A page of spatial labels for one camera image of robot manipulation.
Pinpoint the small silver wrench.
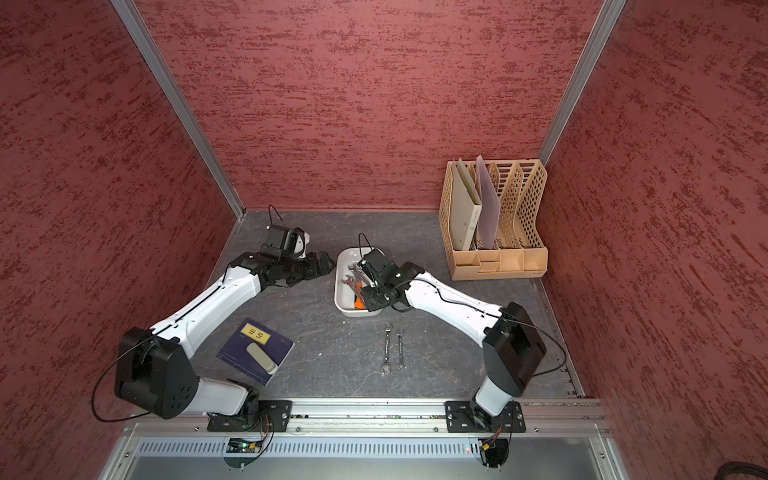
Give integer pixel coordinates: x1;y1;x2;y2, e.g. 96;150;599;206
397;329;406;370

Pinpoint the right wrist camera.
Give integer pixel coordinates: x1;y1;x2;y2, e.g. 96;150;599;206
358;248;398;286

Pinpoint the beige plastic file organizer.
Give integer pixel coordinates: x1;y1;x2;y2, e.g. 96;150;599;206
439;159;549;281

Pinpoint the purple file folder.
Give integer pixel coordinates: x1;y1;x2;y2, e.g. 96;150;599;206
475;156;501;249

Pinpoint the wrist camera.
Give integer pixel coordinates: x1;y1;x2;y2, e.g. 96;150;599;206
358;248;398;286
260;225;310;260

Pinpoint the aluminium corner post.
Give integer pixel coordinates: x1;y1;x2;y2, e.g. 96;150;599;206
538;0;626;165
111;0;247;221

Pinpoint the left aluminium corner post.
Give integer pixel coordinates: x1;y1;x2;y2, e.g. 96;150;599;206
111;0;247;221

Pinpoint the long silver combination wrench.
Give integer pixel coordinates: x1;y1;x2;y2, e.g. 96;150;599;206
381;324;393;375

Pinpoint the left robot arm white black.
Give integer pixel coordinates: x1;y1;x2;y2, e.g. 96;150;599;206
114;252;336;425

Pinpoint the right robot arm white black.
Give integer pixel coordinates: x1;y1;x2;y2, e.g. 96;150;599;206
358;259;547;417

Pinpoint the right aluminium corner post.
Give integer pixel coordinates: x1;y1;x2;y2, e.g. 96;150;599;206
538;0;626;165

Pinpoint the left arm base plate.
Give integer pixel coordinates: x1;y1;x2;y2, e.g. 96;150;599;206
207;400;293;435

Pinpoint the aluminium front rail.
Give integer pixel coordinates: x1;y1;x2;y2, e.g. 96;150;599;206
119;398;614;439

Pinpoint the white plastic storage box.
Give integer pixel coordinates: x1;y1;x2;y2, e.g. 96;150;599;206
334;247;380;318

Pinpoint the beige file folder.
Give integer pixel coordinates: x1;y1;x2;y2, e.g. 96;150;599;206
449;159;482;251

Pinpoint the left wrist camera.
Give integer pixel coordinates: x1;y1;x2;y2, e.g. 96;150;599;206
260;225;310;260

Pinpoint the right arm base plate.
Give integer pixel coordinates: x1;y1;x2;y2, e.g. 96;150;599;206
444;401;526;434

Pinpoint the dark blue book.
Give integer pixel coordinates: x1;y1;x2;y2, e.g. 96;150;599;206
217;319;295;386

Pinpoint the adjustable wrench orange handle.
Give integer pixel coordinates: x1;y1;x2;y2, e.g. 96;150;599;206
344;264;370;310

